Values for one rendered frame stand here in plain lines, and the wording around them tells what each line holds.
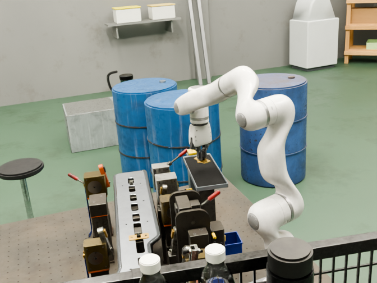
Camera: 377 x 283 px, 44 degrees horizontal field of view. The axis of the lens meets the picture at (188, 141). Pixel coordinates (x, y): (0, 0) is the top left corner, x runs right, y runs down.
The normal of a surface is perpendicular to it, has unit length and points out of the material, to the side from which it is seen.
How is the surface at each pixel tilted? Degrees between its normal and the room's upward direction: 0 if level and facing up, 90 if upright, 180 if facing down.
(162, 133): 90
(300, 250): 0
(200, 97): 71
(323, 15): 90
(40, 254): 0
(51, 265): 0
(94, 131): 90
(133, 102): 90
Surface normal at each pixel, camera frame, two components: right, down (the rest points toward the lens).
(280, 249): -0.07, -0.94
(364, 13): -0.52, 0.33
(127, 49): 0.32, 0.31
